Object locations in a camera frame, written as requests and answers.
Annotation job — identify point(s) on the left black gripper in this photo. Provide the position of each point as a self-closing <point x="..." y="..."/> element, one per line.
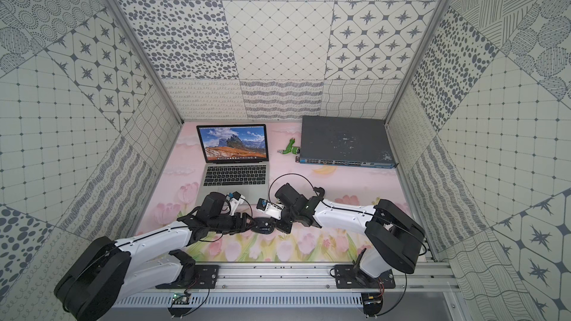
<point x="243" y="222"/>

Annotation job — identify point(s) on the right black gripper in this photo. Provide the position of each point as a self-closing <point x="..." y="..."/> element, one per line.
<point x="285" y="228"/>

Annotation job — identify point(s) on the black wireless mouse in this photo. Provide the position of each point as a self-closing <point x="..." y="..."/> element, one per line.
<point x="263" y="225"/>

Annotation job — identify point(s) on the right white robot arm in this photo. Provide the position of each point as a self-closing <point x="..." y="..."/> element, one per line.
<point x="396" y="239"/>

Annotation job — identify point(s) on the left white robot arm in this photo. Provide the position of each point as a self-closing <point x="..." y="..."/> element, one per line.
<point x="111" y="270"/>

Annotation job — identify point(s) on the silver laptop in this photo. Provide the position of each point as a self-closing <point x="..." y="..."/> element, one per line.
<point x="237" y="160"/>

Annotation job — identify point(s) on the green connector plug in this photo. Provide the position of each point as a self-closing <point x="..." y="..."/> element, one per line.
<point x="290" y="148"/>

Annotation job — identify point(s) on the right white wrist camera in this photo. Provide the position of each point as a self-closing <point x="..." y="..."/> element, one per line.
<point x="270" y="209"/>

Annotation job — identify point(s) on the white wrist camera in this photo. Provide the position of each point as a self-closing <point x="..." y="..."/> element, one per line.
<point x="235" y="200"/>
<point x="270" y="209"/>

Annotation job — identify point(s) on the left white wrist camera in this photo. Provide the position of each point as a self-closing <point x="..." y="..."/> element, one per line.
<point x="235" y="200"/>

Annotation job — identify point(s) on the aluminium mounting rail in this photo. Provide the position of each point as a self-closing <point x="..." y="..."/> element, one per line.
<point x="280" y="285"/>

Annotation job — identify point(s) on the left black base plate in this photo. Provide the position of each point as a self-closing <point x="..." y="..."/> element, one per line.
<point x="194" y="277"/>

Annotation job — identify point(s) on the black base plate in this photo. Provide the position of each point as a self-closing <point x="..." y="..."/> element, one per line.
<point x="350" y="277"/>
<point x="194" y="277"/>

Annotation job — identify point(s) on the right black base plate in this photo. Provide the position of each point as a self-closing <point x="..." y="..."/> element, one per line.
<point x="350" y="277"/>

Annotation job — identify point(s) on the grey network switch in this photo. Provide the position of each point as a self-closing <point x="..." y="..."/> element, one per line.
<point x="345" y="141"/>

